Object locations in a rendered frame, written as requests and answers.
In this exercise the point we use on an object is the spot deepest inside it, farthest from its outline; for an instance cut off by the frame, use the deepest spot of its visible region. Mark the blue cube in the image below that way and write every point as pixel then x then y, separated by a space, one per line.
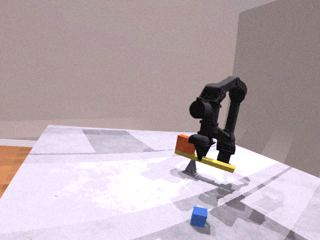
pixel 199 216

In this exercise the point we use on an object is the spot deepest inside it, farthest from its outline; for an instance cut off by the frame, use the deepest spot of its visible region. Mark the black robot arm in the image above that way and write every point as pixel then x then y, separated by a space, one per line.
pixel 207 106

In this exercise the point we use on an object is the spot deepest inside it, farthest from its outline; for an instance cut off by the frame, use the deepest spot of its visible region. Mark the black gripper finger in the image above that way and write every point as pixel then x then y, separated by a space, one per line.
pixel 200 150
pixel 207 149

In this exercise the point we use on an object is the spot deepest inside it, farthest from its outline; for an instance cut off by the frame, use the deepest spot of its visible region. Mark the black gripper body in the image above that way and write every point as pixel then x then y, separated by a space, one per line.
pixel 202 138

